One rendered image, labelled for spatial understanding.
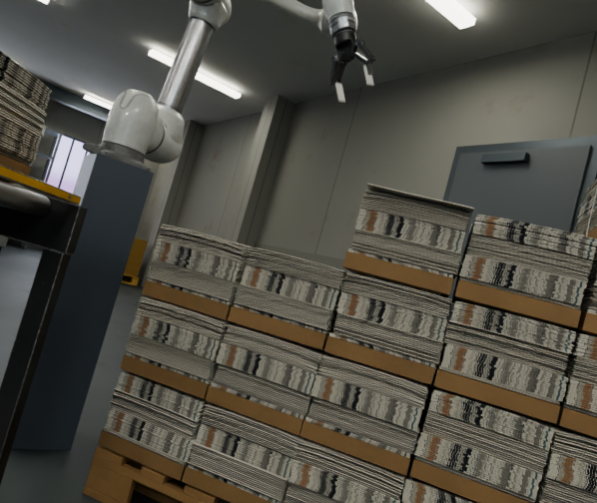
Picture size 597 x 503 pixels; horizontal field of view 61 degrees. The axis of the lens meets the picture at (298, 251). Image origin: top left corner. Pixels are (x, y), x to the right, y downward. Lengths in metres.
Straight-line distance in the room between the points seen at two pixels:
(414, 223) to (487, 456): 0.60
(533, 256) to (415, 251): 0.28
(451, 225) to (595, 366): 0.47
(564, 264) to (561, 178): 2.39
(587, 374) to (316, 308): 0.66
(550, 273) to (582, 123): 2.61
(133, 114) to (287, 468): 1.25
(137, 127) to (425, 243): 1.08
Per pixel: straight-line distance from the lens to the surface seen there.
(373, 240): 1.37
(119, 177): 1.85
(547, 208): 3.71
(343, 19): 1.90
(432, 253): 1.36
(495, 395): 1.35
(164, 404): 1.57
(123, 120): 1.91
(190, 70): 2.17
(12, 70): 1.20
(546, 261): 1.37
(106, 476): 1.70
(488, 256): 1.36
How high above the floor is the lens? 0.76
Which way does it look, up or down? 3 degrees up
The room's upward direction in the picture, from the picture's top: 16 degrees clockwise
